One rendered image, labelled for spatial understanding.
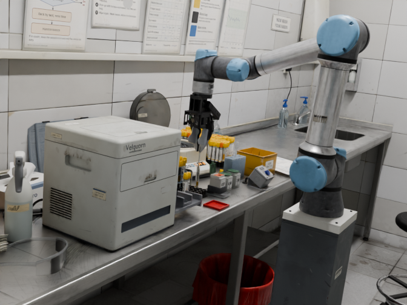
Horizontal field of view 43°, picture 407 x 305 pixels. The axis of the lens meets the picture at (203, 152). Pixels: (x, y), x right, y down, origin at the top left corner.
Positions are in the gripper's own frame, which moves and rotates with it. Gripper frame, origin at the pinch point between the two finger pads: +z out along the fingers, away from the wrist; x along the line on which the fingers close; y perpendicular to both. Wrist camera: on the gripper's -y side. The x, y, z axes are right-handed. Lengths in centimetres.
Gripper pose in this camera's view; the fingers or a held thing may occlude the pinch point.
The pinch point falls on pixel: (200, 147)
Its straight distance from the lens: 187.5
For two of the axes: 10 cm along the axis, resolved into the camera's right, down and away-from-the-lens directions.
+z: -1.0, 9.7, 2.2
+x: 8.5, 2.0, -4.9
